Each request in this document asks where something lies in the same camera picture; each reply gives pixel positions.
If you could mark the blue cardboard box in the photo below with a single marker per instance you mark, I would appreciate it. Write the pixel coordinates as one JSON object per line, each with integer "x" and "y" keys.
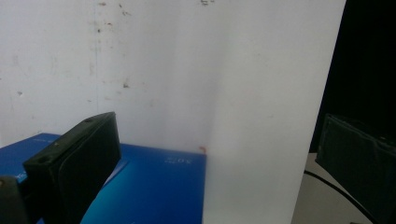
{"x": 155, "y": 186}

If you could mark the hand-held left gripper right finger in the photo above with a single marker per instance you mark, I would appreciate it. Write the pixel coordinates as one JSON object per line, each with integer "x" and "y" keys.
{"x": 358, "y": 161}

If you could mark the white foam board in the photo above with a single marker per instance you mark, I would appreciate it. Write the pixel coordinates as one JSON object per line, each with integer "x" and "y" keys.
{"x": 186, "y": 68}

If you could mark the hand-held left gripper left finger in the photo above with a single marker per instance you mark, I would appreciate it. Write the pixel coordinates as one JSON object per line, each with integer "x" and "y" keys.
{"x": 77, "y": 161}

